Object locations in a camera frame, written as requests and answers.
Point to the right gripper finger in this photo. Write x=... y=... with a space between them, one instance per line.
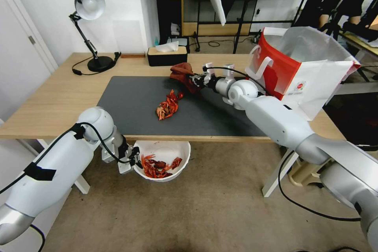
x=196 y=78
x=196 y=84

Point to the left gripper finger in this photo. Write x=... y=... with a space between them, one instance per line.
x=137 y=163
x=135 y=150

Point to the dark red towel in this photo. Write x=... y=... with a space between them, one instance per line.
x=183 y=72

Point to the white round container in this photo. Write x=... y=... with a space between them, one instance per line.
x=178 y=150

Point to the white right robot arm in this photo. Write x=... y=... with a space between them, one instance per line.
x=271 y=116

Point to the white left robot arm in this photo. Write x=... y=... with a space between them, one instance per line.
x=59 y=157

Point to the red shrimp shell piece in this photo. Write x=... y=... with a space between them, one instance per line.
x=147 y=160
x=161 y=164
x=156 y=173
x=179 y=95
x=171 y=107
x=161 y=113
x=172 y=96
x=177 y=162

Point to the red white takeout bag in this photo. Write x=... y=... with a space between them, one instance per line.
x=313 y=83

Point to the black tissue box wooden lid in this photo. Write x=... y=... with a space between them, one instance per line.
x=166 y=58

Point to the dark grey table mat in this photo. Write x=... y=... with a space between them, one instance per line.
x=133 y=110

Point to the white tissue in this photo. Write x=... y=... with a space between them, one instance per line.
x=166 y=46

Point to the black metal stand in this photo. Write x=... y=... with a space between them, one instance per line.
x=239 y=27

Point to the black desk lamp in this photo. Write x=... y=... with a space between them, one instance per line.
x=88 y=4

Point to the beige plastic stool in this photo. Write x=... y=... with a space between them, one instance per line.
x=305 y=173

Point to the silver door hinge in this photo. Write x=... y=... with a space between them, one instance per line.
x=31 y=39

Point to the person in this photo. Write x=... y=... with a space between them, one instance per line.
x=333 y=1

